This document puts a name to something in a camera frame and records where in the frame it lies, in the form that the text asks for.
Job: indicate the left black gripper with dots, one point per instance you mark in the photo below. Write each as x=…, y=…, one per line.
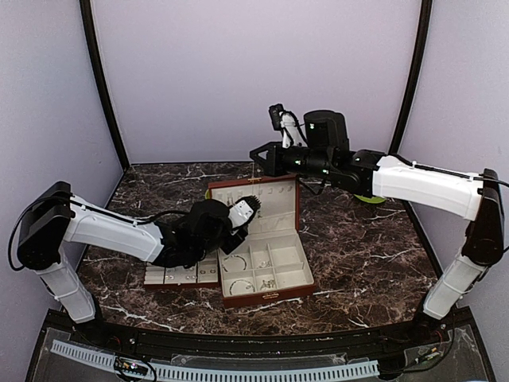
x=237, y=242

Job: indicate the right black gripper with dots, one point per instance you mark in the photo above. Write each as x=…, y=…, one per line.
x=274, y=162

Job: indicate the red jewelry tray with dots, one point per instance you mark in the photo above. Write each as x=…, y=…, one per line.
x=204, y=274

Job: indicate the red jewelry box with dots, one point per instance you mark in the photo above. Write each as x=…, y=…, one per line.
x=272, y=235

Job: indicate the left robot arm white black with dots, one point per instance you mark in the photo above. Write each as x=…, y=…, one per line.
x=58, y=216

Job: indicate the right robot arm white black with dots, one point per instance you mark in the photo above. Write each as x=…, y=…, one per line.
x=318, y=146

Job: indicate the silver bangle upper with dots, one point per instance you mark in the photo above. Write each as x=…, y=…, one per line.
x=234, y=263

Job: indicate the silver bangle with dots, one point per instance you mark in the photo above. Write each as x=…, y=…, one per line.
x=241, y=287
x=234, y=263

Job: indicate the silver bangle lower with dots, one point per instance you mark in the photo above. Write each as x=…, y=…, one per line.
x=241, y=287

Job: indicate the green plate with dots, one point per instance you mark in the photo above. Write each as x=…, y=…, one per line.
x=371, y=200

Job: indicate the small circuit board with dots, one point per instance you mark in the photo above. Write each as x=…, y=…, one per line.
x=125, y=365

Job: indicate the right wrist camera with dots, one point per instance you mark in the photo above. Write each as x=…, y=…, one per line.
x=286, y=122

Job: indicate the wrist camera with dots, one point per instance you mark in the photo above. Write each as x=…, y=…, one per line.
x=286, y=122
x=243, y=211

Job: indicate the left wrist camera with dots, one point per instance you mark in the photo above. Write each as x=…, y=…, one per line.
x=243, y=211

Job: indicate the white slotted cable duct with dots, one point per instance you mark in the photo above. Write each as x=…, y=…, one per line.
x=214, y=369

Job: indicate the right black frame post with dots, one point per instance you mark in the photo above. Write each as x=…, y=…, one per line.
x=413, y=76

